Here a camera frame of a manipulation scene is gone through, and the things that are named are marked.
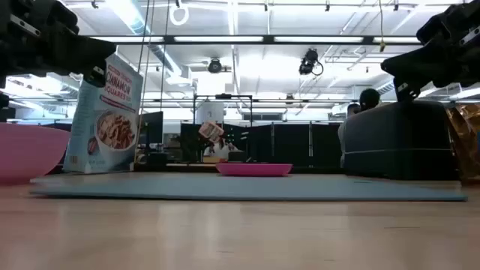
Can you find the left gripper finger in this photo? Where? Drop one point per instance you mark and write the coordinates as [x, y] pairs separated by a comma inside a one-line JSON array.
[[67, 56]]

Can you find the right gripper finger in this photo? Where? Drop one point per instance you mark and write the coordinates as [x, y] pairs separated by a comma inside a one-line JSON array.
[[431, 67]]

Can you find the cinnamon squares cereal box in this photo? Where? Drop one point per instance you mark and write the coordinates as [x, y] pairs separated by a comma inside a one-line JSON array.
[[105, 123]]

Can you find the light pink bowl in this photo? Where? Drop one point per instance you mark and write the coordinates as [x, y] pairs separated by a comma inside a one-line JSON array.
[[26, 153]]

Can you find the magenta plate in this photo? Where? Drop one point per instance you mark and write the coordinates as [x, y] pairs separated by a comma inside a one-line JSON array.
[[254, 169]]

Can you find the black toaster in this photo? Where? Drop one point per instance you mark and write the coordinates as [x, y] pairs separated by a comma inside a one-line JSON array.
[[397, 138]]

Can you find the amber drinking glass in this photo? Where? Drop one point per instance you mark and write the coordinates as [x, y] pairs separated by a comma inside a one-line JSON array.
[[467, 146]]

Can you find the black monitor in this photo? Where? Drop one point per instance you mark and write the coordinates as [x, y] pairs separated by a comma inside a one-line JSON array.
[[153, 127]]

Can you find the pink white background box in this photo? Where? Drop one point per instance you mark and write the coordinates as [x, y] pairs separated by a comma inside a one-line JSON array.
[[211, 131]]

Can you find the blue placemat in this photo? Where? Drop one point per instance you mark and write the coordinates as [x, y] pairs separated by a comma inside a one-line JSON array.
[[243, 187]]

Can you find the black ceiling camera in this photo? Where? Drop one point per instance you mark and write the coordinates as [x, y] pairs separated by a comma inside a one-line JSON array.
[[308, 62]]

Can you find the black overhead camera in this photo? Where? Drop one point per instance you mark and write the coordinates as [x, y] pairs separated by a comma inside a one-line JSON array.
[[214, 66]]

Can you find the black metal stand frame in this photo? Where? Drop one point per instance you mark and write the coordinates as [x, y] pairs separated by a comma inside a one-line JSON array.
[[223, 96]]

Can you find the black overhead frame beam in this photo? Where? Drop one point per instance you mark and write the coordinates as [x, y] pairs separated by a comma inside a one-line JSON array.
[[262, 39]]

